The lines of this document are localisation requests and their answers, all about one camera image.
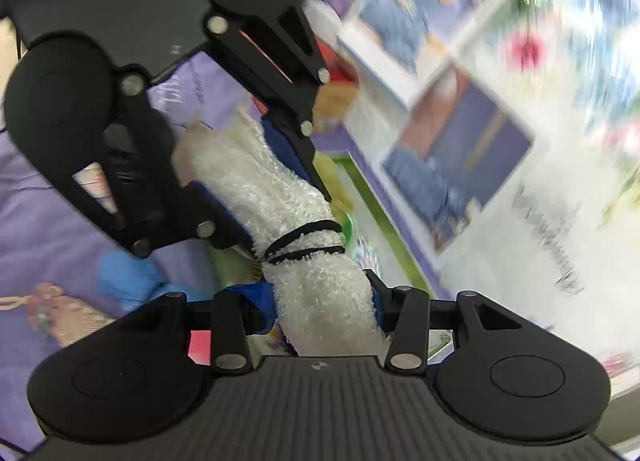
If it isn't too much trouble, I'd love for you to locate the blue cloth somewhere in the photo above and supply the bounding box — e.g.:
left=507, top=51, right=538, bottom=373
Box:
left=97, top=247, right=171, bottom=312

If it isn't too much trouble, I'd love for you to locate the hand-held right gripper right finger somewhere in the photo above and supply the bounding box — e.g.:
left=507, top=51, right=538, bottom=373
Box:
left=364, top=268, right=538, bottom=376

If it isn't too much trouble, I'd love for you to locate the black hair tie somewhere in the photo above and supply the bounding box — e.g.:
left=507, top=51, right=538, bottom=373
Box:
left=261, top=220, right=347, bottom=265

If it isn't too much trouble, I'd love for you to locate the dark blue bedding poster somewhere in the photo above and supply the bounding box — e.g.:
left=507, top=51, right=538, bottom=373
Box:
left=380, top=61, right=534, bottom=256

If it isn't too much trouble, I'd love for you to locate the purple floral tablecloth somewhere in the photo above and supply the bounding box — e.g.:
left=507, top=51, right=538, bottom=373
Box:
left=0, top=51, right=281, bottom=447

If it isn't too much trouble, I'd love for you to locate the white fluffy towel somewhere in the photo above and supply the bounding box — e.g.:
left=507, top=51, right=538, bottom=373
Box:
left=171, top=108, right=393, bottom=358

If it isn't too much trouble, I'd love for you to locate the light blue bedding poster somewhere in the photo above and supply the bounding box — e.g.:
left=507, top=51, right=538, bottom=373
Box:
left=340, top=0, right=453, bottom=107

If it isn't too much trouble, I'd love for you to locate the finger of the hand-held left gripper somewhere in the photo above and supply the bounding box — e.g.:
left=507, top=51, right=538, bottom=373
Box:
left=52, top=72, right=255, bottom=260
left=205, top=5, right=333, bottom=205

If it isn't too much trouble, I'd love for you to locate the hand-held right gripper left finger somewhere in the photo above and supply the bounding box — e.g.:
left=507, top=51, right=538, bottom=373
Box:
left=120, top=281, right=277, bottom=376

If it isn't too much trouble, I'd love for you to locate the red cracker box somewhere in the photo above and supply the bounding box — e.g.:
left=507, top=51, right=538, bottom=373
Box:
left=315, top=38, right=362, bottom=117

